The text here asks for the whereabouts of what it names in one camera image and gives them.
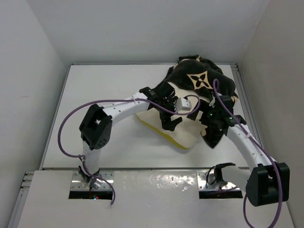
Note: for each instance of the black floral plush pillowcase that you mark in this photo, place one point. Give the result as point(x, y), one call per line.
point(195, 75)

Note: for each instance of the metal base plate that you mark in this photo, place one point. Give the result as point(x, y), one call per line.
point(78, 184)
point(206, 182)

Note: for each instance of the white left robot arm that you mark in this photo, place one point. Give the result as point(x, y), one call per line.
point(96, 126)

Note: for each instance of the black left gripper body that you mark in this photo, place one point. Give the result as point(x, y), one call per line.
point(165, 117)

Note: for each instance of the aluminium frame rail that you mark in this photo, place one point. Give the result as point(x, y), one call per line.
point(21, 199)
point(245, 103)

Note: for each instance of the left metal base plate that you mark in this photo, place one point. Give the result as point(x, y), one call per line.
point(78, 184)

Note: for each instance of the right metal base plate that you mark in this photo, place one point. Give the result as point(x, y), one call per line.
point(206, 182)

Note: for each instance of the cream contoured pillow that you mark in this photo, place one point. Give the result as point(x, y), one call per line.
point(186, 133)

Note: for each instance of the aluminium frame rail right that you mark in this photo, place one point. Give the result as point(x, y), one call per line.
point(245, 103)

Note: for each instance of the aluminium frame rail left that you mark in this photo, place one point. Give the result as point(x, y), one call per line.
point(21, 199)

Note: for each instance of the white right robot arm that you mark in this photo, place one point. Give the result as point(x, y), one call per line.
point(268, 181)

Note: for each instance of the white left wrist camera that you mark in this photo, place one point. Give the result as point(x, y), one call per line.
point(182, 104)

